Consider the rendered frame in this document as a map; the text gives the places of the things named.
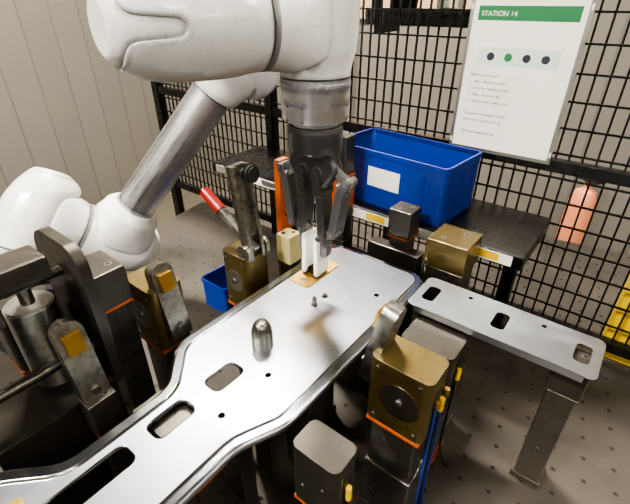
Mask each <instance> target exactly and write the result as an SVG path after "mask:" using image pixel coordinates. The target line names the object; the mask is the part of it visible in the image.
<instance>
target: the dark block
mask: <svg viewBox="0 0 630 504"><path fill-rule="evenodd" d="M85 257H86V259H87V261H88V263H89V266H90V268H91V271H92V274H93V277H94V280H95V283H96V286H97V290H98V293H99V296H100V299H101V302H102V305H103V308H104V311H105V314H106V317H107V320H108V323H109V326H110V329H111V332H112V335H113V338H114V341H115V344H116V347H117V350H118V354H119V357H120V360H121V363H122V366H123V369H124V372H125V375H126V376H125V377H124V378H122V379H121V380H119V381H118V385H119V388H120V391H121V393H122V396H123V399H124V402H125V405H126V408H127V411H128V414H129V416H130V415H131V414H133V410H134V409H136V408H137V407H138V406H140V405H141V404H142V403H144V402H145V401H147V400H148V399H149V398H151V397H152V396H153V395H155V394H156V390H155V386H154V383H153V379H152V376H151V372H150V369H149V365H148V362H147V358H146V354H145V351H144V347H143V344H142V340H141V337H140V333H139V330H138V326H137V323H136V319H135V316H134V312H133V309H132V305H131V302H130V301H132V300H133V298H132V297H133V295H132V292H131V288H130V284H129V281H128V277H127V274H126V270H125V266H124V264H122V263H120V262H119V261H117V260H115V259H114V258H112V257H111V256H109V255H107V254H106V253H104V252H102V251H101V250H98V251H96V252H93V253H91V254H88V255H86V256H85Z"/></svg>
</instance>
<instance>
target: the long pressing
mask: <svg viewBox="0 0 630 504"><path fill-rule="evenodd" d="M328 260H330V261H332V262H335V263H337V264H338V267H337V268H336V269H334V270H333V271H332V272H330V273H329V274H327V275H326V276H325V277H323V278H322V279H321V280H319V281H318V282H317V283H315V284H314V285H313V286H311V287H310V288H305V287H302V286H300V285H298V284H296V283H294V282H292V281H291V277H293V276H294V275H296V274H297V273H299V272H300V271H302V262H301V263H299V264H297V265H296V266H294V267H293V268H291V269H290V270H288V271H287V272H285V273H284V274H282V275H281V276H279V277H278V278H276V279H275V280H273V281H272V282H270V283H269V284H267V285H266V286H264V287H263V288H261V289H260V290H258V291H257V292H255V293H253V294H252V295H250V296H249V297H247V298H246V299H244V300H243V301H241V302H240V303H238V304H237V305H235V306H234V307H232V308H231V309H229V310H228V311H226V312H225V313H223V314H222V315H220V316H219V317H217V318H216V319H214V320H213V321H211V322H210V323H208V324H206V325H205V326H203V327H202V328H200V329H199V330H197V331H196V332H194V333H193V334H191V335H190V336H188V337H187V338H185V339H184V340H183V341H182V342H181V343H180V344H179V345H178V346H177V348H176V350H175V353H174V358H173V362H172V367H171V372H170V376H169V380H168V383H167V385H166V387H165V388H164V389H163V391H162V392H161V393H160V394H159V395H157V396H156V397H155V398H153V399H152V400H151V401H149V402H148V403H146V404H145V405H144V406H142V407H141V408H140V409H138V410H137V411H136V412H134V413H133V414H131V415H130V416H129V417H127V418H126V419H125V420H123V421H122V422H120V423H119V424H118V425H116V426H115V427H114V428H112V429H111V430H110V431H108V432H107V433H105V434H104V435H103V436H101V437H100V438H99V439H97V440H96V441H94V442H93V443H92V444H90V445H89V446H88V447H86V448H85V449H84V450H82V451H81V452H79V453H78V454H77V455H75V456H73V457H72V458H70V459H68V460H66V461H63V462H61V463H57V464H54V465H48V466H39V467H30V468H21V469H12V470H7V471H3V472H0V504H8V503H10V502H11V501H12V500H14V499H16V498H21V499H22V500H23V501H24V503H25V504H49V503H50V502H51V501H53V500H54V499H55V498H56V497H58V496H59V495H60V494H62V493H63V492H64V491H66V490H67V489H68V488H69V487H71V486H72V485H73V484H75V483H76V482H77V481H78V480H80V479H81V478H82V477H84V476H85V475H86V474H87V473H89V472H90V471H91V470H93V469H94V468H95V467H97V466H98V465H99V464H100V463H102V462H103V461H104V460H106V459H107V458H108V457H109V456H111V455H112V454H113V453H115V452H116V451H117V450H119V449H127V450H128V451H129V452H130V453H131V454H132V455H133V456H134V461H133V463H132V464H131V465H130V466H128V467H127V468H126V469H125V470H124V471H122V472H121V473H120V474H119V475H117V476H116V477H115V478H114V479H113V480H111V481H110V482H109V483H108V484H106V485H105V486H104V487H103V488H102V489H100V490H99V491H98V492H97V493H95V494H94V495H93V496H92V497H91V498H89V499H88V500H87V501H86V502H84V503H83V504H186V503H187V502H188V501H189V500H190V499H191V498H192V497H193V496H194V495H195V494H196V493H197V492H198V491H199V490H201V489H202V488H203V487H204V486H205V485H206V484H207V483H208V482H209V481H210V480H211V479H212V478H213V477H214V476H215V475H216V474H217V473H218V472H219V471H220V470H221V469H222V468H223V467H224V466H225V465H226V464H227V463H228V462H229V461H230V460H231V459H232V458H233V457H234V456H236V455H237V454H238V453H240V452H242V451H243V450H245V449H247V448H249V447H251V446H253V445H256V444H258V443H260V442H262V441H264V440H266V439H269V438H271V437H273V436H275V435H277V434H279V433H281V432H283V431H285V430H286V429H288V428H289V427H290V426H292V425H293V424H294V423H295V422H296V421H297V420H298V419H299V417H300V416H301V415H302V414H303V413H304V412H305V411H306V410H307V409H308V408H309V407H310V406H311V405H312V404H313V403H314V402H315V401H316V400H317V399H318V398H319V397H320V396H321V394H322V393H323V392H324V391H325V390H326V389H327V388H328V387H329V386H330V385H331V384H332V383H333V382H334V381H335V380H336V379H337V378H338V377H339V376H340V375H341V374H342V373H343V371H344V370H345V369H346V368H347V367H348V366H349V365H350V364H351V363H352V362H353V361H354V360H355V359H356V358H357V357H358V356H359V355H360V354H361V353H362V352H363V351H364V350H365V348H366V347H367V346H368V344H369V342H370V339H371V337H372V334H373V331H374V329H375V328H374V327H372V324H373V322H374V319H375V316H376V314H377V311H378V310H379V309H380V308H381V307H382V306H383V305H384V304H385V303H388V302H389V301H390V300H392V299H394V300H395V301H397V302H398V303H400V304H402V305H403V306H405V307H406V306H407V305H408V304H409V302H408V299H409V298H410V297H411V296H412V295H413V294H414V293H415V292H416V291H417V290H418V289H419V288H420V287H421V286H422V285H423V282H422V280H421V278H420V277H419V276H418V275H416V274H415V273H413V272H411V271H408V270H406V269H403V268H400V267H398V266H395V265H392V264H390V263H387V262H384V261H382V260H379V259H376V258H374V257H371V256H368V255H366V254H363V253H360V252H358V251H355V250H353V249H350V248H347V247H344V246H341V245H339V244H331V254H330V255H329V256H328ZM323 293H327V296H328V298H322V297H321V296H322V295H323ZM374 294H378V295H379V296H378V297H375V296H374ZM313 296H316V299H317V304H318V305H317V306H316V307H313V306H311V304H312V297H313ZM259 318H264V319H266V320H268V321H269V323H270V324H271V327H272V331H273V343H274V346H273V348H272V349H271V350H270V351H268V352H266V353H258V352H255V351H254V350H253V348H252V339H251V328H252V325H253V323H254V321H255V320H257V319H259ZM231 364H232V365H235V366H236V367H238V368H239V369H241V370H242V374H241V375H240V376H239V377H237V378H236V379H235V380H234V381H232V382H231V383H230V384H229V385H228V386H226V387H225V388H224V389H223V390H221V391H213V390H212V389H211V388H209V387H208V386H207V385H206V382H207V381H208V380H209V379H210V378H211V377H213V376H214V375H215V374H217V373H218V372H219V371H220V370H222V369H223V368H224V367H226V366H227V365H231ZM267 373H270V374H271V377H268V378H267V377H265V374H267ZM181 402H185V403H187V404H188V405H189V406H191V407H192V408H193V409H194V412H193V414H192V415H191V416H190V417H188V418H187V419H186V420H185V421H184V422H182V423H181V424H180V425H179V426H177V427H176V428H175V429H174V430H173V431H171V432H170V433H169V434H168V435H166V436H165V437H163V438H156V437H154V436H153V435H152V434H151V433H150V432H149V430H148V429H149V426H150V425H151V424H152V423H153V422H155V421H156V420H157V419H158V418H160V417H161V416H162V415H164V414H165V413H166V412H168V411H169V410H170V409H171V408H173V407H174V406H175V405H177V404H178V403H181ZM220 413H225V414H226V416H225V417H224V418H222V419H220V418H218V415H219V414H220Z"/></svg>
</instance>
